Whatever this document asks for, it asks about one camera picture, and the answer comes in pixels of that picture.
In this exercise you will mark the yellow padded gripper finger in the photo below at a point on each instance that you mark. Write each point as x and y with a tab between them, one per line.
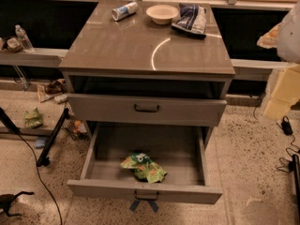
283	91

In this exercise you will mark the blue white chip bag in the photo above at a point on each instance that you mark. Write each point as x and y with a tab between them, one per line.
192	21

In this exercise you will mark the black tripod leg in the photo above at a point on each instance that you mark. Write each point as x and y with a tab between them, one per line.
43	159

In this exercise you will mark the grey drawer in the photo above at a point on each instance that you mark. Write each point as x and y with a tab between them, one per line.
173	111
178	150

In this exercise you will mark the green chip bag in drawer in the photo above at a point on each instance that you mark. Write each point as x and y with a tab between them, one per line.
144	168

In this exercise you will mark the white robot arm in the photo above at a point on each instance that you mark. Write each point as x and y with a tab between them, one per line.
285	37

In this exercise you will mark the clear plastic water bottle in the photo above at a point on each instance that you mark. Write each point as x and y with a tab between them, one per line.
23	38

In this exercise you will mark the snack wrappers on floor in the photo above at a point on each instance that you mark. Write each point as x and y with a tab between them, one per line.
48	91

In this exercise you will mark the green bag on floor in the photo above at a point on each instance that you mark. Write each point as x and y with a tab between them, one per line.
33	119

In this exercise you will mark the small bowl on ledge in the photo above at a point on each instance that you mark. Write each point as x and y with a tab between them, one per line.
10	45

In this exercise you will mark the white blue can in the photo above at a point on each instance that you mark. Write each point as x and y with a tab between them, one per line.
124	11

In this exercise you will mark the black object on floor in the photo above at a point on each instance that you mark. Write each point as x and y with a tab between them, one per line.
7	199

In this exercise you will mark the grey bottom drawer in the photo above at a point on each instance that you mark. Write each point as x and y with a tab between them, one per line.
178	150

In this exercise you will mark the black power adapter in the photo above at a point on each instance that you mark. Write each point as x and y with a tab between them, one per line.
286	126

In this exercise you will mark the white bowl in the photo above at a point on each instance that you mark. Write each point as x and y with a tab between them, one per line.
162	14

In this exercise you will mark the grey top drawer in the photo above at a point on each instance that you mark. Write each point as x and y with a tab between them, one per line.
173	111

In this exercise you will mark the black top drawer handle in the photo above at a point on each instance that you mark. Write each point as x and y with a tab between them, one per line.
142	109

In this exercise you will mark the grey drawer cabinet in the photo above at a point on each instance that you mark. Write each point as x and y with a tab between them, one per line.
138	58

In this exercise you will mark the black bottom drawer handle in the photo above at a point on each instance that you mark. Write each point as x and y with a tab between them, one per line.
146	196

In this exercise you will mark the black drawer handle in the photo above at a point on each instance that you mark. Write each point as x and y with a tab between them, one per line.
142	109
146	196

